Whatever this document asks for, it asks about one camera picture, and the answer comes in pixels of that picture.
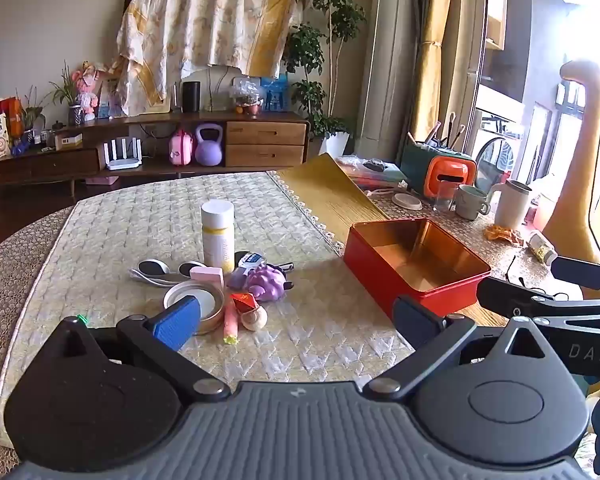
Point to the pale green mug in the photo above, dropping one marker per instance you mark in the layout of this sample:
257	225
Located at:
469	202

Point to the clear drinking glass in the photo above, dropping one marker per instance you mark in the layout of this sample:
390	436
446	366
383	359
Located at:
445	200

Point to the yellow curtain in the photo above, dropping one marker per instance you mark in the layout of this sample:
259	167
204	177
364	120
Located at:
430	60

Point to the white sunglasses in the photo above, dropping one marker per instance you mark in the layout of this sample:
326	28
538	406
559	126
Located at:
152	267

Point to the green orange storage box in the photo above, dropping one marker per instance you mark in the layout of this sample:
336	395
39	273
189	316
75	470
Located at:
447	175

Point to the stack of books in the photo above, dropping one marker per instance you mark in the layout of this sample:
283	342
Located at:
380	177

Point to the purple bumpy toy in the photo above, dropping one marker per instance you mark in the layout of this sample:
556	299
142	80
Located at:
265	282

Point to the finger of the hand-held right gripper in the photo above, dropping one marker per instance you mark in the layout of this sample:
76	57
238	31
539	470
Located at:
585	274
510	297

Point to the round metal tin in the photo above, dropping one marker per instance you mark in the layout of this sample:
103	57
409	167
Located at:
207	300

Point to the white jug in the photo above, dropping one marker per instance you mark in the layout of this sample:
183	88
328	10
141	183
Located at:
512	205

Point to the floral patterned cloth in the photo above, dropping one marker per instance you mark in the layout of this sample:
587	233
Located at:
205	20

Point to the white bottle yellow label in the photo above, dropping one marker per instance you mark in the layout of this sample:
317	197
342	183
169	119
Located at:
217	230

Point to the clear pill bottle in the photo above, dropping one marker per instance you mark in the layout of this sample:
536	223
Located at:
542	247

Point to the plastic bag with fruit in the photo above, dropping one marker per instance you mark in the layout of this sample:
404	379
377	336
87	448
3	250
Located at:
245	95

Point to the pink plastic utensil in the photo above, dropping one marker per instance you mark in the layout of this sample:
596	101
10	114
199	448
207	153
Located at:
385	192

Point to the wooden wall cabinet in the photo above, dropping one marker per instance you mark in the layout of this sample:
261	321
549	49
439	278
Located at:
496	5

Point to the white washing machine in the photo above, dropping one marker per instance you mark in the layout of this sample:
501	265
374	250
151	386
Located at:
500	110

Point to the beige ball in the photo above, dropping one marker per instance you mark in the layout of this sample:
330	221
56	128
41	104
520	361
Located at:
255	317

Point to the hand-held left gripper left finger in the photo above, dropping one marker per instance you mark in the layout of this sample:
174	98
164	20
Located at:
177	322

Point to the purple kettlebell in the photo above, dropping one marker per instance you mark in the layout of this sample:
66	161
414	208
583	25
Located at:
208	150

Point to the wooden TV cabinet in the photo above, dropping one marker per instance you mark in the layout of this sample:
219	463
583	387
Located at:
265	132

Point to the orange paper bag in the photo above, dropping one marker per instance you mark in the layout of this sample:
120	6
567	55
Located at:
7	110

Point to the pink tube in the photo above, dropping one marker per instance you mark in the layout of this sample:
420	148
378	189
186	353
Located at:
231	325

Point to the pink eraser block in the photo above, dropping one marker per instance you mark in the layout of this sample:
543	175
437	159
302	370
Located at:
207	275

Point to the black speaker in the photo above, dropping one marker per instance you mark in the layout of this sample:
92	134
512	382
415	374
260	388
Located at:
191	96

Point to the standing air conditioner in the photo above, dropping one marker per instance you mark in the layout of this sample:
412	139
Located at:
385	60

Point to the tall potted plant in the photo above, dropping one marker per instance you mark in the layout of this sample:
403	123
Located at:
330	0

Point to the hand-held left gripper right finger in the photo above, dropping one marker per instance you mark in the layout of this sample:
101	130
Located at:
415	320

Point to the cardboard box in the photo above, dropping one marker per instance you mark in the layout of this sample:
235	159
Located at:
69	141

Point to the orange snack wrapper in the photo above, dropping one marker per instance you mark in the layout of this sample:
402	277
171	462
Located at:
500	234

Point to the white router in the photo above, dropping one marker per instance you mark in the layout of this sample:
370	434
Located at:
120	157

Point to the white round lid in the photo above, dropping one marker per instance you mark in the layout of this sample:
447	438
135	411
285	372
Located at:
407	201

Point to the purple paper roll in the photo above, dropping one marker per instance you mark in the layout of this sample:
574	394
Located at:
432	132

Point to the pink doll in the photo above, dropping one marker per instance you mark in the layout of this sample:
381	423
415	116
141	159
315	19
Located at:
86	92

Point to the eyeglasses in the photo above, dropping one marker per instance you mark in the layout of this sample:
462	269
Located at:
545	291

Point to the yellow wood-grain mat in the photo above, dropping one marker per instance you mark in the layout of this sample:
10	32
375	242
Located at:
320	190

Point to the pink toy case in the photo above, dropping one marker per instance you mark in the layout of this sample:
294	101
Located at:
181	149

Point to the silver nail clipper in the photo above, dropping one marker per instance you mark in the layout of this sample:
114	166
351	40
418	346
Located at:
280	266

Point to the red tin box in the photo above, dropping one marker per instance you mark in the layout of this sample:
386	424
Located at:
370	265

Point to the purple block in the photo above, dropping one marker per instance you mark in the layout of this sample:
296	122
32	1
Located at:
236	279

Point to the clear bag dark contents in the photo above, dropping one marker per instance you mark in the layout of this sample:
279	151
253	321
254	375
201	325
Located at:
376	165

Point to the potted grass plant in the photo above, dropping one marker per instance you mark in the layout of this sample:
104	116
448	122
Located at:
70	95

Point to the red packet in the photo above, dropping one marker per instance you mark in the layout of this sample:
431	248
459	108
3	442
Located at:
241	302

